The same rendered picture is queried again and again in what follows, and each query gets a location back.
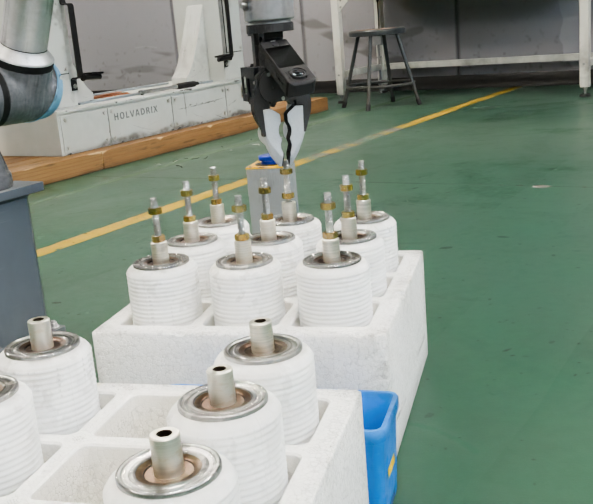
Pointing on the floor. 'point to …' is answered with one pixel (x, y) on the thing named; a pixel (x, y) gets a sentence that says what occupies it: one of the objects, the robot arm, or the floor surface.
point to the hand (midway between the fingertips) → (286, 157)
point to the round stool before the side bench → (386, 65)
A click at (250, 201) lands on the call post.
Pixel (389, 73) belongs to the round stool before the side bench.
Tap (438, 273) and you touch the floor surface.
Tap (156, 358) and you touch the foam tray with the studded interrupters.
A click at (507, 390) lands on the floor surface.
